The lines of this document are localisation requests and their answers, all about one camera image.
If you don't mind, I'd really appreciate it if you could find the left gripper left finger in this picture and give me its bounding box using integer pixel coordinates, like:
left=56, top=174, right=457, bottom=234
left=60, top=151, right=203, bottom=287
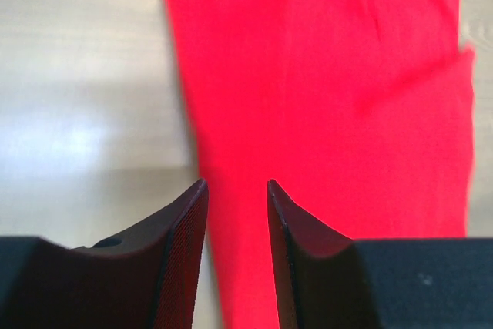
left=1, top=180, right=209, bottom=328

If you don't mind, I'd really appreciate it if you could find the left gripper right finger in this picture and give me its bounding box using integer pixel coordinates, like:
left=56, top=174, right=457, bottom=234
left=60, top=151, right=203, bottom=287
left=267, top=180, right=492, bottom=328

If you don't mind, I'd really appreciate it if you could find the red t-shirt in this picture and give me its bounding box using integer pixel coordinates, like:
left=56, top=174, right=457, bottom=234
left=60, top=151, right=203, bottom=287
left=166, top=0, right=474, bottom=328

